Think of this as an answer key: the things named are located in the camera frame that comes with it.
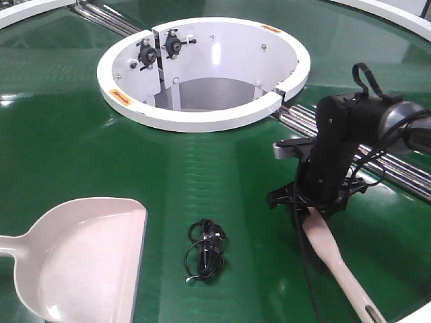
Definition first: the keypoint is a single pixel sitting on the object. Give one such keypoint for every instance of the top left steel rollers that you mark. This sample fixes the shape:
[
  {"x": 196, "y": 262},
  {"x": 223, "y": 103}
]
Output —
[{"x": 104, "y": 17}]

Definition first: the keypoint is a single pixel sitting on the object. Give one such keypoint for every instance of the white outer rim left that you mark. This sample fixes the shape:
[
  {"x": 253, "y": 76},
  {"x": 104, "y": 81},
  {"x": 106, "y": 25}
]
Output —
[{"x": 25, "y": 9}]

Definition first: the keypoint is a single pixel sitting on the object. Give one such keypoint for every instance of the black bearing mount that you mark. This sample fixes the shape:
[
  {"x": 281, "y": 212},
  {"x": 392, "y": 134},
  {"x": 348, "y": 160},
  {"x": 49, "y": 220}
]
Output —
[
  {"x": 147, "y": 54},
  {"x": 173, "y": 44}
]

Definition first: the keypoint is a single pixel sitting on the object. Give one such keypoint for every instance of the orange arrow sticker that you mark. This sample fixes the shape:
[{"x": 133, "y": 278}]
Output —
[
  {"x": 121, "y": 97},
  {"x": 271, "y": 28}
]

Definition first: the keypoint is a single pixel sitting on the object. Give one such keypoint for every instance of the white rim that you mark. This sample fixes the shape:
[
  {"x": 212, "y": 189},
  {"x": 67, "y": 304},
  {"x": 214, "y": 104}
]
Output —
[
  {"x": 25, "y": 9},
  {"x": 400, "y": 17}
]

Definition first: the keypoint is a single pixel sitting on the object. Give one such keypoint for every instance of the left black bearing mount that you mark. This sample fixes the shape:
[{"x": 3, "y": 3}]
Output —
[{"x": 147, "y": 54}]

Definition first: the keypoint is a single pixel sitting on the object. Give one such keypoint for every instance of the orange arrow sticker back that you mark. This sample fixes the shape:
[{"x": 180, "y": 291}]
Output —
[{"x": 271, "y": 28}]

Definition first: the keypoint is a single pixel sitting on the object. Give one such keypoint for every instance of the pink plastic dustpan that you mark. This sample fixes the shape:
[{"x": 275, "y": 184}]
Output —
[{"x": 80, "y": 261}]

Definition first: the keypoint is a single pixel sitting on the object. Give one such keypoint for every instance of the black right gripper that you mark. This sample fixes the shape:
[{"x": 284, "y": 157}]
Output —
[{"x": 321, "y": 180}]

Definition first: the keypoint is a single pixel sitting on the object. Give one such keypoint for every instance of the right black bearing mount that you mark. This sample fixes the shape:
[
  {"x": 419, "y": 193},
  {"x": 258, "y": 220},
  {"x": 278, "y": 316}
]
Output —
[{"x": 173, "y": 44}]

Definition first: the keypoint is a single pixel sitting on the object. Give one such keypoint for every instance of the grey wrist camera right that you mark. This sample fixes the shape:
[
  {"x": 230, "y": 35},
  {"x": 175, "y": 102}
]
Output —
[{"x": 299, "y": 148}]

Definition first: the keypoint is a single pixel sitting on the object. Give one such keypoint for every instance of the white outer rim right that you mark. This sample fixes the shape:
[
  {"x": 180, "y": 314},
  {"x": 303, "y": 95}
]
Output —
[{"x": 400, "y": 17}]

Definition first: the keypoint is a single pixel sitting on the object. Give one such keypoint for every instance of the orange arrow sticker front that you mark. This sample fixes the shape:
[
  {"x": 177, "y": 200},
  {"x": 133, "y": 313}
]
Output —
[{"x": 121, "y": 97}]

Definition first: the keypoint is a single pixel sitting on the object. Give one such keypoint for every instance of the pink hand broom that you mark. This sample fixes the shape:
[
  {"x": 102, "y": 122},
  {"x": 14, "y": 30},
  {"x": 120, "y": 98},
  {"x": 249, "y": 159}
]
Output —
[{"x": 324, "y": 245}]

